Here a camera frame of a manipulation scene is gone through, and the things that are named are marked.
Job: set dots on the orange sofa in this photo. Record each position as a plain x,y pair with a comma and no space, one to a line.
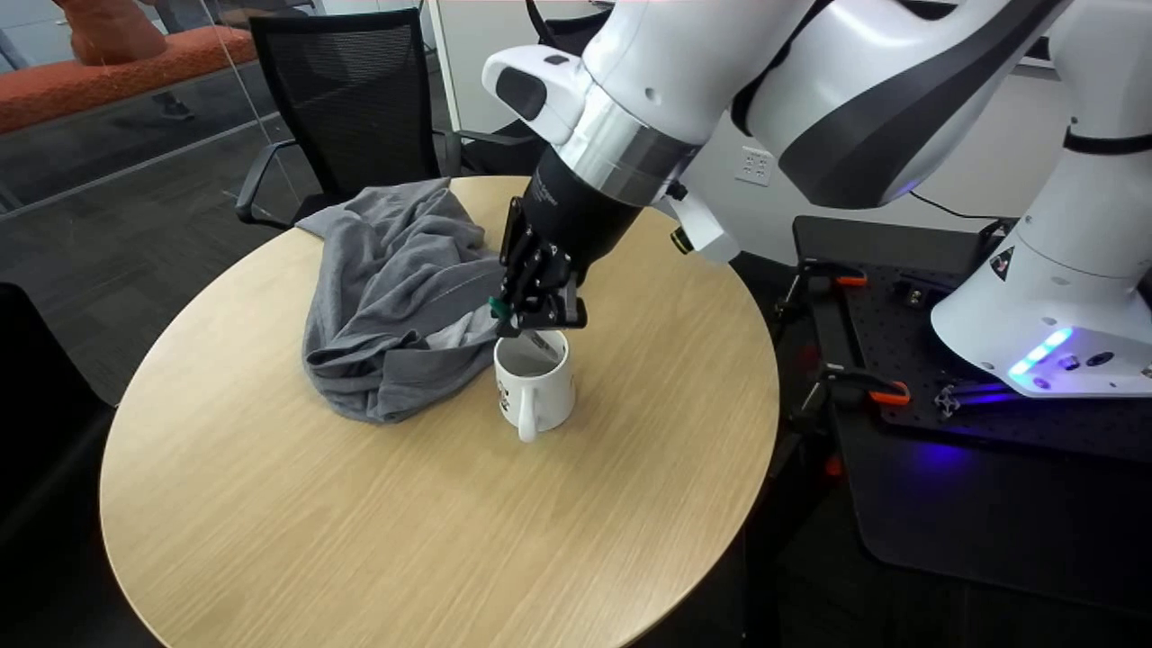
119,77

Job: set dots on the green capped marker pen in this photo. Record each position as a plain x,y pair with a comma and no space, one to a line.
500,310

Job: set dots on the black robot stand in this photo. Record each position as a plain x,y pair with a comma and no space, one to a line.
986,515

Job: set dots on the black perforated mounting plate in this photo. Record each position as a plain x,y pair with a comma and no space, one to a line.
903,347

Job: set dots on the small metal bracket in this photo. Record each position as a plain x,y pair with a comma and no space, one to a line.
968,399

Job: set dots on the white ceramic mug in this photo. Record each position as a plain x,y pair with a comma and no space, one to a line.
545,399

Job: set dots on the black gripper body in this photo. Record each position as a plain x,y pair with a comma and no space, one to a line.
578,219

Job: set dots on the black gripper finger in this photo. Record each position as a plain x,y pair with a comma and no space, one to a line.
561,300
513,288

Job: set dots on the black office chair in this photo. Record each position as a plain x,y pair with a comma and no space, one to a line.
347,110

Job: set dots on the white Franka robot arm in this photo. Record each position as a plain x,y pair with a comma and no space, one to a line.
723,58

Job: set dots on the grey crumpled sweatshirt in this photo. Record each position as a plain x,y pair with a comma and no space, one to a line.
397,300

